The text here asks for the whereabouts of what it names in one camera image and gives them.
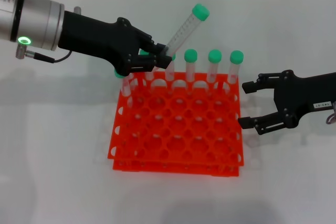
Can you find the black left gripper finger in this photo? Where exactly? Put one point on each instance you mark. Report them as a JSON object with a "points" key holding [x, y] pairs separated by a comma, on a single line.
{"points": [[161, 50], [162, 62]]}

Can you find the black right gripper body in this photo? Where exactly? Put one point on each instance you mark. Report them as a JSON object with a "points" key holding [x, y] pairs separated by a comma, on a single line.
{"points": [[299, 93]]}

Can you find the orange test tube rack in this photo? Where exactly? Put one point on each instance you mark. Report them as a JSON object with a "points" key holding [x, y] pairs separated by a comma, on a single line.
{"points": [[147, 170]]}

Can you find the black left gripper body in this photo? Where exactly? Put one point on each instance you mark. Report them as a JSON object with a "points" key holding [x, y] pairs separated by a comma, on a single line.
{"points": [[92, 37]]}

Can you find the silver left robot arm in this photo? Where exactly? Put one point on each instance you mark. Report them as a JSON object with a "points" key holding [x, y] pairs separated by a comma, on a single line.
{"points": [[36, 22]]}

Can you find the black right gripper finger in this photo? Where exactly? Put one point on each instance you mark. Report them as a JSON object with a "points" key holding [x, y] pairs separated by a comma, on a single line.
{"points": [[250, 86], [245, 123]]}

